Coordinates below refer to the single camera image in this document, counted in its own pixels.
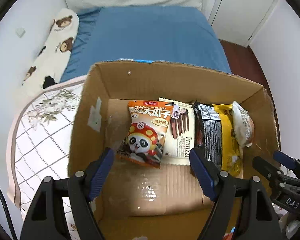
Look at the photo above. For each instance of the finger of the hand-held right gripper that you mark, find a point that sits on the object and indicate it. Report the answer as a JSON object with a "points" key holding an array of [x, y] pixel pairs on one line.
{"points": [[286, 158], [265, 167]]}

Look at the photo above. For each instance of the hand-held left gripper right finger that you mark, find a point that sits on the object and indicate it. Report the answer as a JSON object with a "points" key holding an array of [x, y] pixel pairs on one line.
{"points": [[202, 177]]}

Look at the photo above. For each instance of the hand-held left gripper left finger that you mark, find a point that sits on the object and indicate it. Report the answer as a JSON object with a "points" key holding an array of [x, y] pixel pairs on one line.
{"points": [[102, 172]]}

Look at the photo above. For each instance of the white chocolate biscuit packet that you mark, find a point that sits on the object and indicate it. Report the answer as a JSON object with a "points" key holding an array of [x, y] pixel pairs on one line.
{"points": [[180, 142]]}

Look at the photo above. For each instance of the black yellow noodle packet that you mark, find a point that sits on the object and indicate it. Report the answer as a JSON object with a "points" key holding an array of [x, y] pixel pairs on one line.
{"points": [[215, 135]]}

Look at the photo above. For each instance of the orange panda seed packet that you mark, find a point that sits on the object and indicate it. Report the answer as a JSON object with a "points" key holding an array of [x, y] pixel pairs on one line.
{"points": [[142, 135]]}

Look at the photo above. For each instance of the cardboard box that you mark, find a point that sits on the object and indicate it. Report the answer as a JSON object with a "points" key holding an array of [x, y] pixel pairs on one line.
{"points": [[140, 85]]}

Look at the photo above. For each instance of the white bread packet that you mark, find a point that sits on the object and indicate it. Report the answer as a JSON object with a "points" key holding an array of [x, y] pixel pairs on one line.
{"points": [[243, 125]]}

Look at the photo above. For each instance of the floral checked blanket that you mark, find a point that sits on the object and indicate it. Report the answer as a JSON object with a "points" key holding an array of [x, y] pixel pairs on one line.
{"points": [[39, 142]]}

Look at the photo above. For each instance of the bear print long pillow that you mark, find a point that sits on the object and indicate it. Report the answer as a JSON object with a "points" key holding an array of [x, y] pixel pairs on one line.
{"points": [[54, 52]]}

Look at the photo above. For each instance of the blue bed sheet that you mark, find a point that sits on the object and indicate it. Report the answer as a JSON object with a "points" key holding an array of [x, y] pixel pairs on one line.
{"points": [[152, 35]]}

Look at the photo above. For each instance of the white door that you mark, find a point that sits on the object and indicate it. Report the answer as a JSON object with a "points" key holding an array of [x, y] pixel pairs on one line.
{"points": [[240, 10]]}

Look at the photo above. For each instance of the white wall socket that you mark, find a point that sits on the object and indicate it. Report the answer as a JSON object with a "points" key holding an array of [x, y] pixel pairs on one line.
{"points": [[20, 32]]}

